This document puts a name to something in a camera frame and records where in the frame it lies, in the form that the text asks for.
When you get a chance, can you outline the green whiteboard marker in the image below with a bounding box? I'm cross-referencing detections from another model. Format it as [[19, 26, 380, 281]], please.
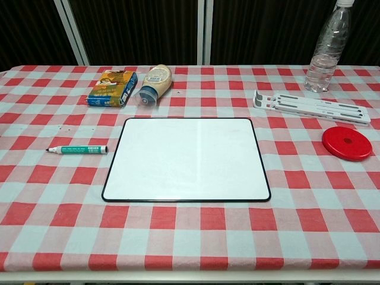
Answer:
[[45, 145, 108, 156]]

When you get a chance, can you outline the white board with black frame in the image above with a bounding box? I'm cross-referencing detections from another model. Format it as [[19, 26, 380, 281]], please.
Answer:
[[101, 118, 271, 203]]

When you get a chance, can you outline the red white checkered tablecloth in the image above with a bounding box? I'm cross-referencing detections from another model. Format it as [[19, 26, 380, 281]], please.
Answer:
[[0, 64, 380, 273]]

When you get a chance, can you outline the clear plastic water bottle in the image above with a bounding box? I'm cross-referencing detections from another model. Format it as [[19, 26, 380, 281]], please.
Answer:
[[303, 0, 355, 93]]

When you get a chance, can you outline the red round disc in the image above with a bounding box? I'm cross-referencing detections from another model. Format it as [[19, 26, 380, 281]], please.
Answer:
[[322, 126, 373, 162]]

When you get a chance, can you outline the yellow and blue snack box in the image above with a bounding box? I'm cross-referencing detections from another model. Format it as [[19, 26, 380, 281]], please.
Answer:
[[86, 69, 138, 108]]

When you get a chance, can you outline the white folding laptop stand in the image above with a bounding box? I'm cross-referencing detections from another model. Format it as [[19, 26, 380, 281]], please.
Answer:
[[252, 90, 372, 127]]

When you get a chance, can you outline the white vertical frame post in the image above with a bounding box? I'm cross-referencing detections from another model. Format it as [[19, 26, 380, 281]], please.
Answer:
[[53, 0, 91, 67], [197, 0, 214, 66]]

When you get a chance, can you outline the beige squeeze bottle blue cap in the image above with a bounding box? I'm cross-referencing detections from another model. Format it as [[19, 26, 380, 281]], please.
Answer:
[[135, 64, 173, 107]]

